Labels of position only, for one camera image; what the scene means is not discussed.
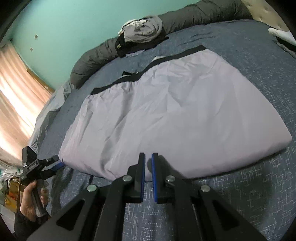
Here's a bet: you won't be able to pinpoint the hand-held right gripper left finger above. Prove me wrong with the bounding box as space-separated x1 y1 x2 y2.
26 152 146 241

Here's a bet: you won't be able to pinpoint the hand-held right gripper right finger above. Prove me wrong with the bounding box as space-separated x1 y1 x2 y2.
151 152 267 241

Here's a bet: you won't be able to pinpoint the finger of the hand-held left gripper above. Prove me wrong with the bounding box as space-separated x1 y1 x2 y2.
43 162 64 180
37 156 60 166

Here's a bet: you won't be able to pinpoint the lavender grey zip jacket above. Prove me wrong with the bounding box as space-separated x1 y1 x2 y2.
58 45 293 181

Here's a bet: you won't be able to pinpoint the person's left forearm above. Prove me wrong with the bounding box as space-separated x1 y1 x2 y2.
14 210 50 241

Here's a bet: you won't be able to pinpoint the pile of unfolded clothes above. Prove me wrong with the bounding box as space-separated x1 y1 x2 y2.
118 15 165 44

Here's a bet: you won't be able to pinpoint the person's left hand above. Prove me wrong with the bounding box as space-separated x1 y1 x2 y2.
20 181 50 219

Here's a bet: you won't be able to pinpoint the clear plastic bags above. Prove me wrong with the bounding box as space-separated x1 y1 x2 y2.
0 162 23 183

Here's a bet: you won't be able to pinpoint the orange cardboard box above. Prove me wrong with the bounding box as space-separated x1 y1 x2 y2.
8 177 23 209

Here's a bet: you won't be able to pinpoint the light grey quilt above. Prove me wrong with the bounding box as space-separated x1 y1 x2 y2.
28 80 74 153

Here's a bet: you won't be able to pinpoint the pink curtain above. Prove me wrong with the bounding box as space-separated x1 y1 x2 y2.
0 43 56 167

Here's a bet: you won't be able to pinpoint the wooden board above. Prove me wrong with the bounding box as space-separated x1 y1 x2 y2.
26 68 56 94

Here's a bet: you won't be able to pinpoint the dark grey rolled duvet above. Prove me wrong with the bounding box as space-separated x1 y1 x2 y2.
70 0 253 90

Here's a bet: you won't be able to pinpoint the folded black garment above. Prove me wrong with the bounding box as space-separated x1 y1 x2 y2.
276 37 296 57

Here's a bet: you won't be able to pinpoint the folded white garment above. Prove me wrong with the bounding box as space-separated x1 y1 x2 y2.
268 27 296 47

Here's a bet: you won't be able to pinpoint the cream tufted headboard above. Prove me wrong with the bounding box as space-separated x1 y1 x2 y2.
240 0 289 32

